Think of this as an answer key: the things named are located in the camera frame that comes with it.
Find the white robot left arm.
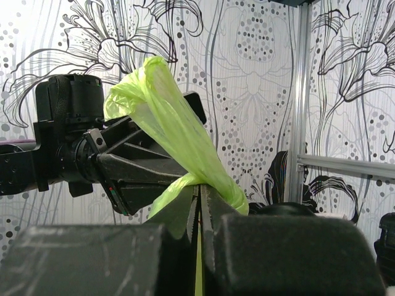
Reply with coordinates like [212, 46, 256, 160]
[1, 74, 185, 216]

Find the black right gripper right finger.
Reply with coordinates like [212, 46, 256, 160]
[200, 185, 386, 295]

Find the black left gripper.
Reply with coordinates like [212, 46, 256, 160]
[69, 91, 207, 216]

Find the green plastic trash bag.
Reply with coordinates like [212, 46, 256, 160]
[103, 55, 250, 296]

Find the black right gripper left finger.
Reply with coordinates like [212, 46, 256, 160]
[1, 186, 199, 295]

